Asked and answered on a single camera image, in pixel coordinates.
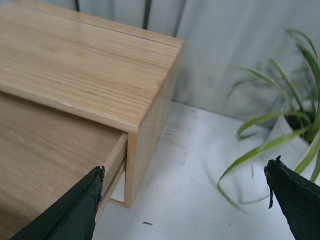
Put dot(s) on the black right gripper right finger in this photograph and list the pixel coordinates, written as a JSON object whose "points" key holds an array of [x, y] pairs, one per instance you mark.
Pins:
{"points": [[298, 198]]}

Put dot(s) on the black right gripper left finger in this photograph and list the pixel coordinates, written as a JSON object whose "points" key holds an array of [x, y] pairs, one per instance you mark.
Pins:
{"points": [[72, 216]]}

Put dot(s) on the wooden drawer cabinet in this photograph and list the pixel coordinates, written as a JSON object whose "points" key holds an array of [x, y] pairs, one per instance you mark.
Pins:
{"points": [[108, 72]]}

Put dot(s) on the white plant pot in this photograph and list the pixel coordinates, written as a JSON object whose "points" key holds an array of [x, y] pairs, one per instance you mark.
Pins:
{"points": [[293, 151]]}

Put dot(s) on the green plant on right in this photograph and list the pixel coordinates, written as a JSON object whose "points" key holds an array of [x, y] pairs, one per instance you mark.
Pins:
{"points": [[303, 109]]}

